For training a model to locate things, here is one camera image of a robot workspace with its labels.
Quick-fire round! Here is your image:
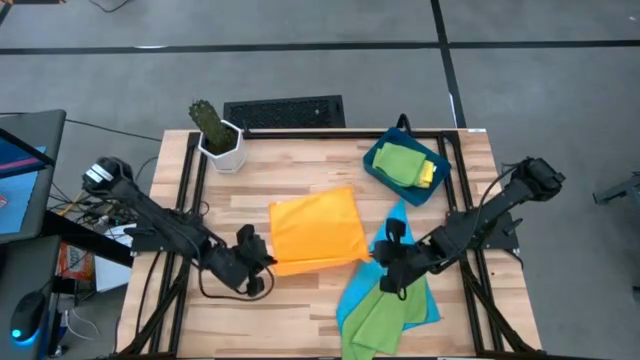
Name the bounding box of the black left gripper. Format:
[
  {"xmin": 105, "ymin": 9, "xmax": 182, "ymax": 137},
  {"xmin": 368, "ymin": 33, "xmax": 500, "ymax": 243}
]
[{"xmin": 232, "ymin": 223, "xmax": 277, "ymax": 297}]

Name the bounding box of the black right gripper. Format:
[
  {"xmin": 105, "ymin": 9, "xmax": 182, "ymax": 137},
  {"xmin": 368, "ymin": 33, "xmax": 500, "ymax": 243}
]
[{"xmin": 370, "ymin": 217, "xmax": 431, "ymax": 296}]

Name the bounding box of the light blue microfiber towel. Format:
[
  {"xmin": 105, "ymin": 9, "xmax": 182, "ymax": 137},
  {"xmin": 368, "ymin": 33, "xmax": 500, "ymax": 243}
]
[{"xmin": 335, "ymin": 199, "xmax": 442, "ymax": 346}]

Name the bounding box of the orange microfiber towel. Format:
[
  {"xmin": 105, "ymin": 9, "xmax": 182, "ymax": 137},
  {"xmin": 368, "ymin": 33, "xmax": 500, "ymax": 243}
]
[{"xmin": 268, "ymin": 185, "xmax": 374, "ymax": 277}]

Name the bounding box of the green microfiber towel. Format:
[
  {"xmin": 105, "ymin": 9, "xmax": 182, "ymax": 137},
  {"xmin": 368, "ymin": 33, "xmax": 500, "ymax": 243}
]
[
  {"xmin": 341, "ymin": 274, "xmax": 430, "ymax": 360},
  {"xmin": 372, "ymin": 141, "xmax": 428, "ymax": 189}
]

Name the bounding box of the yellow microfiber towel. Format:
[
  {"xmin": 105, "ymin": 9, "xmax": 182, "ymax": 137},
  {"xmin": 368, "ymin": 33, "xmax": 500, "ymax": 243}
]
[{"xmin": 417, "ymin": 159, "xmax": 436, "ymax": 190}]

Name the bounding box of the teal plastic bin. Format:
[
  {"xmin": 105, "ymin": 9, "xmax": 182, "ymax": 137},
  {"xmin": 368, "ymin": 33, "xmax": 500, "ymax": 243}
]
[{"xmin": 363, "ymin": 126, "xmax": 453, "ymax": 208}]

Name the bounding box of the white hexagonal plant pot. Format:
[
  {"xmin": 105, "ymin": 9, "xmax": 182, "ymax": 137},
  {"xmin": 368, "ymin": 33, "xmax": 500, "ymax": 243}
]
[{"xmin": 197, "ymin": 118, "xmax": 248, "ymax": 175}]

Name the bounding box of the black floor vent grille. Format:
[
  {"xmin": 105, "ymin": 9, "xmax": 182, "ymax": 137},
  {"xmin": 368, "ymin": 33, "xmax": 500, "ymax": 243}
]
[{"xmin": 222, "ymin": 94, "xmax": 347, "ymax": 130}]

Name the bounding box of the green cactus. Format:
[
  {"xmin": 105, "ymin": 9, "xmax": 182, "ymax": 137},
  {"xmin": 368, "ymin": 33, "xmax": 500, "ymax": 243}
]
[{"xmin": 188, "ymin": 99, "xmax": 239, "ymax": 155}]

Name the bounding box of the white paper sheet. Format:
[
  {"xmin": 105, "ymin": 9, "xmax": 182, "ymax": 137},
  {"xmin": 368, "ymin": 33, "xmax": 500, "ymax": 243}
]
[{"xmin": 93, "ymin": 224, "xmax": 134, "ymax": 293}]

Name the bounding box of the black metal beam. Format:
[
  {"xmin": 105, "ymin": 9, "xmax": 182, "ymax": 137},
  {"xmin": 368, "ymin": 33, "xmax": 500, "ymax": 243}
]
[{"xmin": 42, "ymin": 209, "xmax": 135, "ymax": 269}]

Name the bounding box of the orange cardboard box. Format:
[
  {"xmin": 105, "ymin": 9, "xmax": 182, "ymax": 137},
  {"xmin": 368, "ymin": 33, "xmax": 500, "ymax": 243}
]
[{"xmin": 57, "ymin": 243, "xmax": 96, "ymax": 281}]

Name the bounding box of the black computer mouse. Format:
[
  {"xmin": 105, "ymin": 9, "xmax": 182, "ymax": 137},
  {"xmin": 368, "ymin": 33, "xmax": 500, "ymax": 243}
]
[{"xmin": 8, "ymin": 291, "xmax": 47, "ymax": 347}]

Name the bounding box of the monitor with blue screen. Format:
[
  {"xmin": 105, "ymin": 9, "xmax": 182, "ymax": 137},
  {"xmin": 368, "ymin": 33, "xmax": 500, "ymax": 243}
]
[{"xmin": 0, "ymin": 127, "xmax": 56, "ymax": 245}]

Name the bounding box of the grey desk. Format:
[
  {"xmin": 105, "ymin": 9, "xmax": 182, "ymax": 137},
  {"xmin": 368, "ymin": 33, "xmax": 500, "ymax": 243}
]
[{"xmin": 0, "ymin": 108, "xmax": 68, "ymax": 360}]

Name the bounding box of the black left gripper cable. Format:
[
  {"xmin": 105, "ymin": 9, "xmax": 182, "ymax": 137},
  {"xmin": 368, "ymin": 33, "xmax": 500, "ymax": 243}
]
[{"xmin": 197, "ymin": 264, "xmax": 275, "ymax": 303}]

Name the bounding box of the black aluminium table frame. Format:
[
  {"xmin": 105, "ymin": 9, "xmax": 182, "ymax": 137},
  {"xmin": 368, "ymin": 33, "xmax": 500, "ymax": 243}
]
[{"xmin": 117, "ymin": 128, "xmax": 546, "ymax": 360}]

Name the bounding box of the thin black floor cable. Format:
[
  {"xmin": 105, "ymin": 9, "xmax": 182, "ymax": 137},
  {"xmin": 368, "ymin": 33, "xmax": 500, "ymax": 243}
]
[{"xmin": 64, "ymin": 118, "xmax": 164, "ymax": 143}]

